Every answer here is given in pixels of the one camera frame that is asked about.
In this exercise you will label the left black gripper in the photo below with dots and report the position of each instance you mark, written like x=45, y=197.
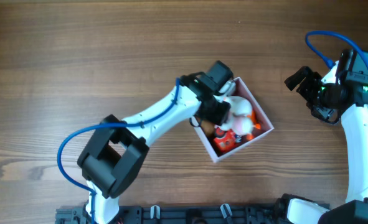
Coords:
x=222, y=118

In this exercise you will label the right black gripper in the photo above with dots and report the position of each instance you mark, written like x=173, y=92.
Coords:
x=311, y=78

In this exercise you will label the brown plush bear toy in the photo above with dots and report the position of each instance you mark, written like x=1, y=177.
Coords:
x=207, y=127

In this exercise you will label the pink plush pig toy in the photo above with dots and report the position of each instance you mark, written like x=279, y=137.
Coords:
x=237, y=120

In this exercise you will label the red toy fire truck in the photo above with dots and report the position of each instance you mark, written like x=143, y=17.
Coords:
x=225, y=141

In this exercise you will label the white plush duck toy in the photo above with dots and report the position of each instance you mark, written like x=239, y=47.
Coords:
x=256, y=127

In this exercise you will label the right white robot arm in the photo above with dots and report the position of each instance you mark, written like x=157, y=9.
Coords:
x=352, y=73

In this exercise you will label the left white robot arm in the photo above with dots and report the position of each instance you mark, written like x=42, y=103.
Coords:
x=113, y=156

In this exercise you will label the white cardboard box pink interior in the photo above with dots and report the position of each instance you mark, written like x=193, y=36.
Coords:
x=243, y=91

